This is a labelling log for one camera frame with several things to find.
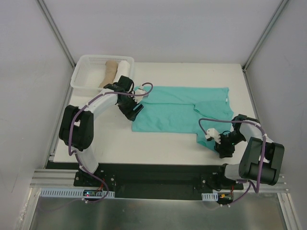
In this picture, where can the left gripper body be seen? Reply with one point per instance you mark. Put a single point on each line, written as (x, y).
(132, 109)

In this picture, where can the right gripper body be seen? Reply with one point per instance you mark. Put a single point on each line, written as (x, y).
(225, 146)

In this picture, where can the teal t-shirt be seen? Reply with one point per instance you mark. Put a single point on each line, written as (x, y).
(185, 110)

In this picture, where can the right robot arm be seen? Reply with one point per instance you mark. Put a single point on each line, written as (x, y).
(262, 159)

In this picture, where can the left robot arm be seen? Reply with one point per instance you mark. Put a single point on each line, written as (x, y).
(77, 129)

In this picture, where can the white rolled t-shirt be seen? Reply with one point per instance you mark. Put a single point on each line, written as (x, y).
(122, 70)

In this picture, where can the beige rolled t-shirt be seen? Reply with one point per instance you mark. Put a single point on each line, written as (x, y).
(110, 73)

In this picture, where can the white plastic basket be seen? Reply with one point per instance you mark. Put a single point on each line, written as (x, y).
(90, 72)

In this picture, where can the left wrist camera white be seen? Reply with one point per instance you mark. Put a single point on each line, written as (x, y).
(140, 94)

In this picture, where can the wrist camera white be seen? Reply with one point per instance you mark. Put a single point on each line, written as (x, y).
(140, 94)
(213, 134)

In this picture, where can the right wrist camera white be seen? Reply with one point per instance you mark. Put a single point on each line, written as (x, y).
(213, 134)

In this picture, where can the right white cable duct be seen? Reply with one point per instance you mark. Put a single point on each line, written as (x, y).
(210, 196)

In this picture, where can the white cable duct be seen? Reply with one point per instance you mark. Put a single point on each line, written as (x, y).
(210, 196)
(75, 193)

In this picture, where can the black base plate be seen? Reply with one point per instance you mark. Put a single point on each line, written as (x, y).
(145, 181)

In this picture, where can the aluminium rail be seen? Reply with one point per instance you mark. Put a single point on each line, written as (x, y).
(53, 178)

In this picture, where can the left white cable duct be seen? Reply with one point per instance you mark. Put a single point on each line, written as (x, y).
(75, 193)

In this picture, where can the left aluminium frame post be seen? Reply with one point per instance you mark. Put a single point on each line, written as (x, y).
(56, 32)

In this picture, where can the aluminium frame post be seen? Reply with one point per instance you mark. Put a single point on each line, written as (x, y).
(265, 33)
(56, 32)

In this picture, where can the right aluminium frame post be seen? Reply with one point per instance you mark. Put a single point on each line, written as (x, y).
(265, 33)

